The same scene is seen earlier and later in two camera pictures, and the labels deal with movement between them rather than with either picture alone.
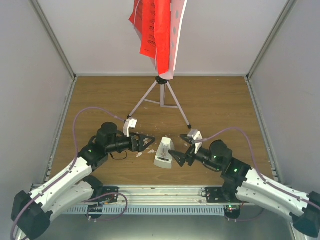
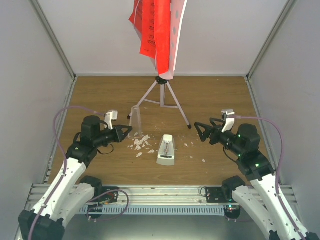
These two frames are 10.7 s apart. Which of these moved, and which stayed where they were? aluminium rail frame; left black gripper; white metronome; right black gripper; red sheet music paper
Moved: right black gripper; left black gripper
Stayed: aluminium rail frame; red sheet music paper; white metronome
